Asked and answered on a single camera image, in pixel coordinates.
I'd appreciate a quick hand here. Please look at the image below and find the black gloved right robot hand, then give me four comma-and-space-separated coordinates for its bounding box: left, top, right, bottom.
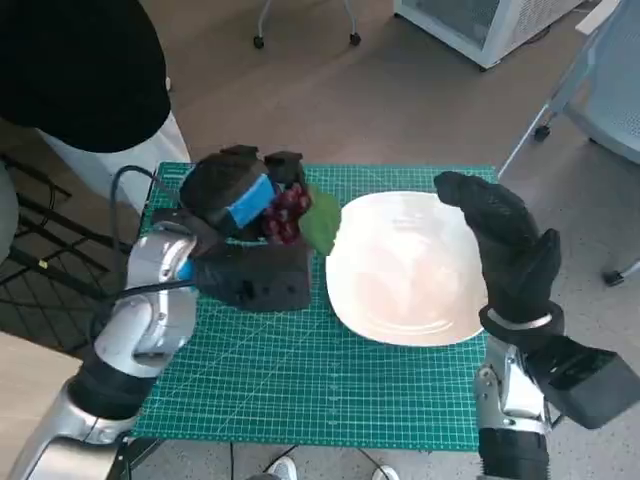
433, 170, 562, 324

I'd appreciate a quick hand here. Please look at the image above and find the red toy grape bunch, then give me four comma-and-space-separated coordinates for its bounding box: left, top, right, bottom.
260, 182, 344, 254

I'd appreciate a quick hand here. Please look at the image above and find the white square plate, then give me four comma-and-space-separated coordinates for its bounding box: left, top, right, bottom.
324, 190, 489, 347

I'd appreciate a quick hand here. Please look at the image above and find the grey mesh chair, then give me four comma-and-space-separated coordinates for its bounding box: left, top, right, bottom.
497, 0, 640, 287

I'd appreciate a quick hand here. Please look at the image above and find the white cabinet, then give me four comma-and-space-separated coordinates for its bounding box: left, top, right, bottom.
393, 0, 586, 72

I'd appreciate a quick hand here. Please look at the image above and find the green cutting mat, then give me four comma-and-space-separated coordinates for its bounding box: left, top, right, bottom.
119, 160, 500, 447

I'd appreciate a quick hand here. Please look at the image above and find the beige cardboard piece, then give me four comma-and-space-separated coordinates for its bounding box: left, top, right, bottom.
574, 0, 620, 36

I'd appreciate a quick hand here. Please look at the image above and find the rolling chair base with casters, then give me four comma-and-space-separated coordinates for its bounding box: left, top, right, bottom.
252, 0, 362, 50

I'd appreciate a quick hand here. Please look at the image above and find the wooden desk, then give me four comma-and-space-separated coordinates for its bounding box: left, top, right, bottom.
0, 330, 96, 480

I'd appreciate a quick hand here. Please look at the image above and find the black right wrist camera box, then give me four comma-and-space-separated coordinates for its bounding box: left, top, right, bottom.
529, 334, 639, 430

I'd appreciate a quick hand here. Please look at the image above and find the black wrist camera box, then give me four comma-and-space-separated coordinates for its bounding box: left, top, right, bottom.
192, 238, 311, 312
529, 334, 639, 430

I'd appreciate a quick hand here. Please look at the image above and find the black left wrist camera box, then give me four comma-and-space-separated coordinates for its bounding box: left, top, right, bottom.
192, 238, 311, 312

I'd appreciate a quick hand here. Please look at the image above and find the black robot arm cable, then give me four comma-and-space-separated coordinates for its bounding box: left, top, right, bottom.
89, 165, 196, 344

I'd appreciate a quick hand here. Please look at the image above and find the black wire rack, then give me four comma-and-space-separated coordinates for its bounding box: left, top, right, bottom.
0, 149, 134, 351

